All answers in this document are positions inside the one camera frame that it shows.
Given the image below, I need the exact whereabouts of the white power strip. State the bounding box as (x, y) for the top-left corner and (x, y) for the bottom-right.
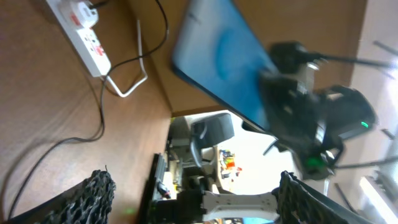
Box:
(47, 0), (111, 77)

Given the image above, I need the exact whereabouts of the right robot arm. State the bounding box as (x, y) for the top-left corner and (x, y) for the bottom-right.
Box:
(241, 70), (377, 180)

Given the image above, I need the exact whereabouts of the black office chair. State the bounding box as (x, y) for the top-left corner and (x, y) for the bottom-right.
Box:
(166, 113), (234, 190)

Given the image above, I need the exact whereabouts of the white power strip cord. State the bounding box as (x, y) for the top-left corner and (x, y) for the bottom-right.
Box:
(104, 19), (149, 98)

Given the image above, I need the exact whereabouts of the white charger plug adapter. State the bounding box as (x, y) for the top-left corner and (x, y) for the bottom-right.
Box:
(59, 0), (100, 29)

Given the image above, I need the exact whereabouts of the black charger cable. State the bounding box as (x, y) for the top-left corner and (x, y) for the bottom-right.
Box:
(0, 0), (170, 220)

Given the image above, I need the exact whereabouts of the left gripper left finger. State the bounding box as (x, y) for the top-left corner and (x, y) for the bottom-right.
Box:
(6, 170), (116, 224)

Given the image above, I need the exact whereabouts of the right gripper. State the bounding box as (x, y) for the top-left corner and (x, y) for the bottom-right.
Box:
(259, 70), (325, 156)

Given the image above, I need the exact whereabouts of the blue screen Galaxy smartphone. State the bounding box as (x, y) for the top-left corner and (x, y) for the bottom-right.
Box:
(172, 0), (277, 131)

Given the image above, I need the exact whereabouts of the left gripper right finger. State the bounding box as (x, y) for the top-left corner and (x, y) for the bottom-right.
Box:
(272, 171), (372, 224)

